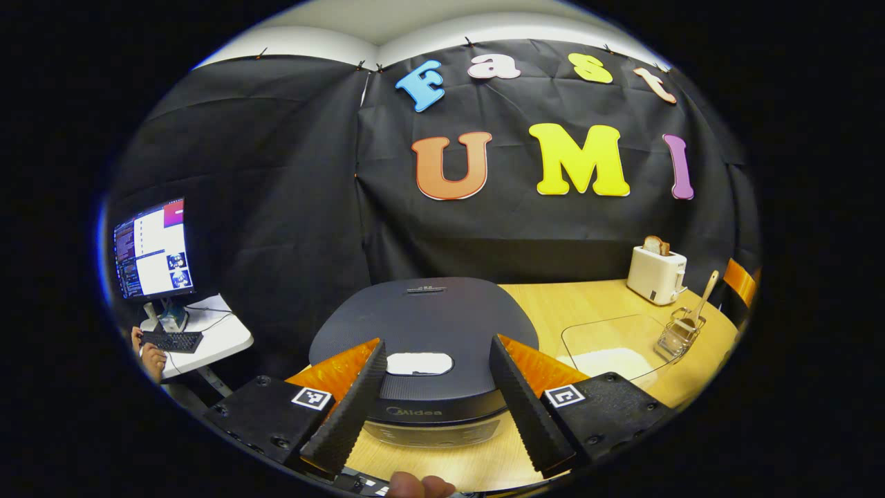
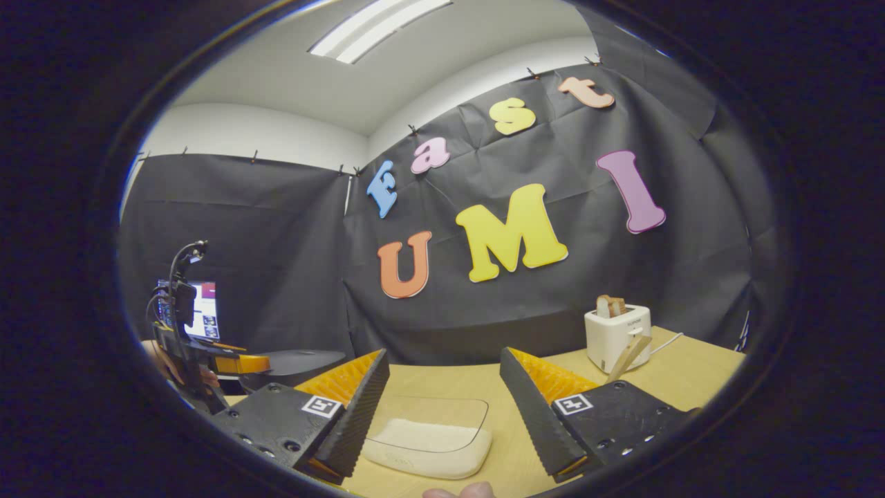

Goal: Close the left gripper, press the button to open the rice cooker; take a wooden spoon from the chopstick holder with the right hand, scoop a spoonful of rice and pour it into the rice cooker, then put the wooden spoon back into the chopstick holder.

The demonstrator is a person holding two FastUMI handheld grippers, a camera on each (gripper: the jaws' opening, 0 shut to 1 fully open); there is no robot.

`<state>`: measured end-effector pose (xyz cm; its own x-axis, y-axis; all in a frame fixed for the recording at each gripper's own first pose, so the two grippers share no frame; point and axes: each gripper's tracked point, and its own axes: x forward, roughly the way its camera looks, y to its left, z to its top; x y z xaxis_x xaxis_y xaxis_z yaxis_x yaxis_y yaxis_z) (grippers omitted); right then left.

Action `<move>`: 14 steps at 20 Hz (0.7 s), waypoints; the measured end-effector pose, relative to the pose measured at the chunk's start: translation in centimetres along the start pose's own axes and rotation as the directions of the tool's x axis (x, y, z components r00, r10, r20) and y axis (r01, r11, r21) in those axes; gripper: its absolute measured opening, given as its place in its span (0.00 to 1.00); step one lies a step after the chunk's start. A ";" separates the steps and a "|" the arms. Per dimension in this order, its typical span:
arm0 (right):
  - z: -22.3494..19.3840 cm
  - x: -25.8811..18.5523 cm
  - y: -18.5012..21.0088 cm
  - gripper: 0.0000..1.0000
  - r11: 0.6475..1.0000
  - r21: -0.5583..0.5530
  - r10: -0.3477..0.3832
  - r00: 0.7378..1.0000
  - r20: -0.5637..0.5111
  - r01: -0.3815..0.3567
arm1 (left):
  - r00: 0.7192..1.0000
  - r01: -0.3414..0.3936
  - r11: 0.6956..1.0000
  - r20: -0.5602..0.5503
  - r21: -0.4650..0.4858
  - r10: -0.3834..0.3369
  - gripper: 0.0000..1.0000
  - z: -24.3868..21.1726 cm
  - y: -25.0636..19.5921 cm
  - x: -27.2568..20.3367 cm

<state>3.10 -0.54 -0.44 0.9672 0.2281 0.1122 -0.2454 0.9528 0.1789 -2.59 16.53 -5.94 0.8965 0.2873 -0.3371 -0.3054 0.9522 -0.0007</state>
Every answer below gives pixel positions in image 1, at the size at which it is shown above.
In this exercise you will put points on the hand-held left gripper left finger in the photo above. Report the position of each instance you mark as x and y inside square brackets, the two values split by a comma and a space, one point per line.
[349, 415]

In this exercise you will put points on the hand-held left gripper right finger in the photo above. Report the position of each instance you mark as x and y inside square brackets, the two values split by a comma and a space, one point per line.
[525, 408]

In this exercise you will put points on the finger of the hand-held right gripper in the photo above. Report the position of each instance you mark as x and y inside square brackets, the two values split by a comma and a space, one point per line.
[738, 287]

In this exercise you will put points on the clear plastic rice container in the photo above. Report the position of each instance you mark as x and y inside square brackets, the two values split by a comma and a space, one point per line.
[612, 360]

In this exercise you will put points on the black rice cooker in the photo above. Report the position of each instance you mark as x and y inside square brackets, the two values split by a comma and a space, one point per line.
[429, 318]

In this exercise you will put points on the white toaster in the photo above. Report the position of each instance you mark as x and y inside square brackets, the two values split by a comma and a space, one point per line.
[653, 277]

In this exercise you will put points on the toasted bread slice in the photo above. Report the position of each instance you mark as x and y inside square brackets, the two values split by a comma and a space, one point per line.
[657, 245]

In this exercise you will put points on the white side table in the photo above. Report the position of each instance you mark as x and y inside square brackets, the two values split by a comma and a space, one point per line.
[225, 332]

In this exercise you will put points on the black keyboard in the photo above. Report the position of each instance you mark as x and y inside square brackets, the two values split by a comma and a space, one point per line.
[173, 341]

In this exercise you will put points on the black backdrop cloth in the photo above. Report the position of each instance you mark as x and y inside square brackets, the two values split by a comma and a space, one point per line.
[276, 194]

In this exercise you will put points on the computer monitor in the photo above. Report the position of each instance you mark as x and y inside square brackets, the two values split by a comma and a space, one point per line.
[155, 249]

